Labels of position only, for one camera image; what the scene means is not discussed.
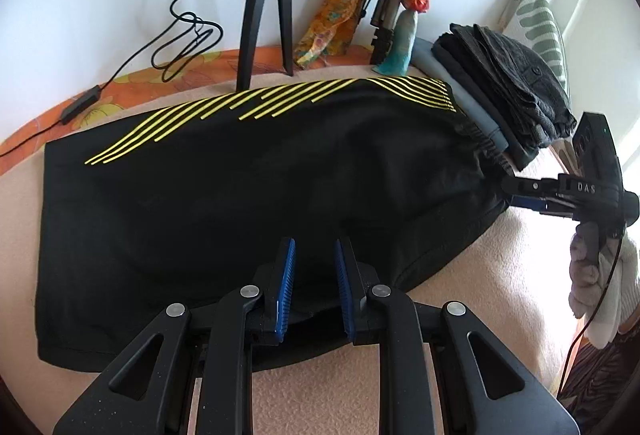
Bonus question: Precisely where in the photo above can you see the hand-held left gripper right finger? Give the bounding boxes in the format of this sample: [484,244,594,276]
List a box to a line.
[334,237,581,435]

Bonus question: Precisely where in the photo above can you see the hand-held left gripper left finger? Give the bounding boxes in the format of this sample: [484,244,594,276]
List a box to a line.
[52,237,299,435]

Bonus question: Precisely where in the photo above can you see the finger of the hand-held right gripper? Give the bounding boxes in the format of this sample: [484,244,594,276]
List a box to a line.
[501,174,571,199]
[509,195,576,218]

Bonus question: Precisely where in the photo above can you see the black pants with yellow stripes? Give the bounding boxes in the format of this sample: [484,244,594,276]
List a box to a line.
[35,77,517,374]

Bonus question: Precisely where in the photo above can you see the person's right hand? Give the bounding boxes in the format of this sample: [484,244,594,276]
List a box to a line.
[569,233,640,349]

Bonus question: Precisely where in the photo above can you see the folded dark grey jeans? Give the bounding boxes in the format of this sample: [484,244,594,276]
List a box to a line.
[432,22,579,150]

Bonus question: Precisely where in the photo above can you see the folded grey-blue garment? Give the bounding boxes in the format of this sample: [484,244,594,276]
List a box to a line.
[411,37,512,153]

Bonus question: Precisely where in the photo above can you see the leaf-patterned pillow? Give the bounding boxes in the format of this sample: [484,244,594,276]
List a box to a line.
[501,0,569,93]

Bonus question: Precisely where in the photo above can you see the zebra-patterned cloth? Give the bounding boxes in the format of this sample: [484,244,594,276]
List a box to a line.
[556,327,640,418]

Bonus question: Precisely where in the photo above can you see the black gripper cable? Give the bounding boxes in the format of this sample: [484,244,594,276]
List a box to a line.
[557,227,627,398]

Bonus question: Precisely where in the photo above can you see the black cable with adapter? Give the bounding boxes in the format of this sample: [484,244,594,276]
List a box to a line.
[0,0,227,157]

